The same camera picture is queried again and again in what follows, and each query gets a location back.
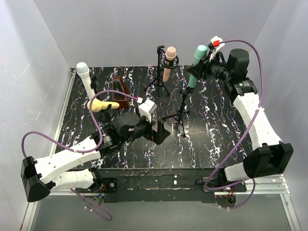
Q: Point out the black tripod clip stand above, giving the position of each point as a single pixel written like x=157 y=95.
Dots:
x=178 y=116

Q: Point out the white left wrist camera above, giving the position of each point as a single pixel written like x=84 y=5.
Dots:
x=147 y=109

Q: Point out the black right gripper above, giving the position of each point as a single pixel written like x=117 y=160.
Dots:
x=203 y=68

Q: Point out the white microphone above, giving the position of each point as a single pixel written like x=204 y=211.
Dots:
x=84 y=73

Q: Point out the yellow microphone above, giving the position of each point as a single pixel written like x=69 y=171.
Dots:
x=98 y=105

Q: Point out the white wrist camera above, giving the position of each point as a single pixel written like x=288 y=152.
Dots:
x=215 y=44
x=147 y=109

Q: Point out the black round-base clip stand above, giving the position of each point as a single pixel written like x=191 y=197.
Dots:
x=94 y=83
x=107 y=115

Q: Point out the mint green microphone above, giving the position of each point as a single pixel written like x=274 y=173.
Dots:
x=200 y=53

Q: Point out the black tripod shock-mount stand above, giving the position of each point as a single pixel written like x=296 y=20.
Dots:
x=158 y=81

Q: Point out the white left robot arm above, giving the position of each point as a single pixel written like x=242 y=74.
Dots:
x=56 y=172

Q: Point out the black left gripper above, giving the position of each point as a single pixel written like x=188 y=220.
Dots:
x=155 y=131

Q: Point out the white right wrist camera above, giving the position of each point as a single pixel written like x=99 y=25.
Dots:
x=215 y=44

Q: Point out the pink microphone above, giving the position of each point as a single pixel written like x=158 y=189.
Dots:
x=170 y=55

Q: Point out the brown wooden metronome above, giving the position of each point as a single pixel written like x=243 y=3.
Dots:
x=119 y=85

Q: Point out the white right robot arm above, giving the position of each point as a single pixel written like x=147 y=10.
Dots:
x=270 y=155

